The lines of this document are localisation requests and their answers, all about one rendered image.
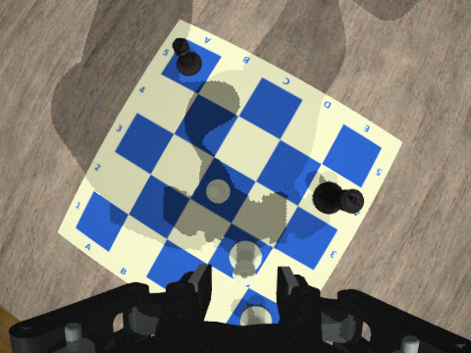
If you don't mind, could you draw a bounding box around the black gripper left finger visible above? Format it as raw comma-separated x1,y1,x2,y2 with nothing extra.
9,264,212,353

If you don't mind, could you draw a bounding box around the blue and cream chessboard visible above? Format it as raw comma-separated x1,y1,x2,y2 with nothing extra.
58,20,402,326

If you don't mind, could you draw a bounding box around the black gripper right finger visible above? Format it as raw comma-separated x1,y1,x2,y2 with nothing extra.
270,266,471,353

